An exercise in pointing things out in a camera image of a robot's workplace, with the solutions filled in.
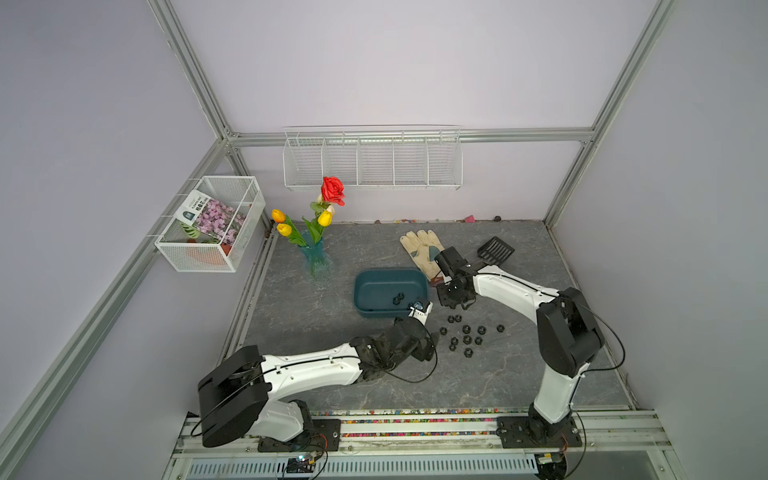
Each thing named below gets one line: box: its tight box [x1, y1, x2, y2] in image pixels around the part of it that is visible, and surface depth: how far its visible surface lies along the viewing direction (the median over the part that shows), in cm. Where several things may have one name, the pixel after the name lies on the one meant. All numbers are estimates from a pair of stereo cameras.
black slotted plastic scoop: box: [477, 236, 515, 266], surface depth 114 cm
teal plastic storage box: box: [353, 268, 429, 318], surface depth 101 cm
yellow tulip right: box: [318, 210, 333, 227], surface depth 84 cm
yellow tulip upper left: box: [271, 209, 287, 223], surface depth 83 cm
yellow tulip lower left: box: [276, 223, 292, 237], surface depth 80 cm
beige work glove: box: [399, 229, 445, 282], surface depth 117 cm
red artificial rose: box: [321, 176, 346, 206], surface depth 78 cm
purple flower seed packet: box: [174, 190, 247, 245], surface depth 75 cm
